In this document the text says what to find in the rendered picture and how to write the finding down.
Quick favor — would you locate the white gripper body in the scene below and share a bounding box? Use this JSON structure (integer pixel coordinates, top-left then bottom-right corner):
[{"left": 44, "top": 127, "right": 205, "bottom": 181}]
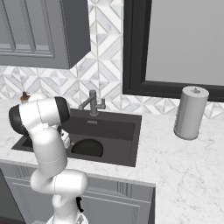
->
[{"left": 59, "top": 129, "right": 72, "bottom": 149}]

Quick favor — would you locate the dark grey sink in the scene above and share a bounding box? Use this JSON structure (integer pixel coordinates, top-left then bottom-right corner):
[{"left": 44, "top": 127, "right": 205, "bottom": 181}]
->
[{"left": 11, "top": 108, "right": 144, "bottom": 168}]

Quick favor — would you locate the grey metal tap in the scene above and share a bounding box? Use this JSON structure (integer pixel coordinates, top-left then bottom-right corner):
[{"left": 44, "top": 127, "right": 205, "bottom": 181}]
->
[{"left": 77, "top": 89, "right": 107, "bottom": 117}]

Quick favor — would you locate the small orange brown object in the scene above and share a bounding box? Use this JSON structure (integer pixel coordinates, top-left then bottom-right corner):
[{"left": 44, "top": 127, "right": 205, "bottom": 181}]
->
[{"left": 19, "top": 91, "right": 32, "bottom": 103}]

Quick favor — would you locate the grey base cupboard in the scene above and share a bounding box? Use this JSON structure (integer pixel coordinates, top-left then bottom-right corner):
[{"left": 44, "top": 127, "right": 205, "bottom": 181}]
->
[{"left": 0, "top": 159, "right": 157, "bottom": 224}]

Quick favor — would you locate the black framed window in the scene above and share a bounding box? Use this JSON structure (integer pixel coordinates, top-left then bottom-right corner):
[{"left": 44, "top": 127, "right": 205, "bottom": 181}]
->
[{"left": 122, "top": 0, "right": 224, "bottom": 102}]

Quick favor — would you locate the grey paper towel roll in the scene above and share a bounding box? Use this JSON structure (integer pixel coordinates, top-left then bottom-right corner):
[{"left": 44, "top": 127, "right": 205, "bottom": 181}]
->
[{"left": 173, "top": 85, "right": 210, "bottom": 141}]

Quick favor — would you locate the grey wall cupboard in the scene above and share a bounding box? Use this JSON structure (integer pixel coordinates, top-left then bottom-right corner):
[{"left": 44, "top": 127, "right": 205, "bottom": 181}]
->
[{"left": 0, "top": 0, "right": 92, "bottom": 70}]

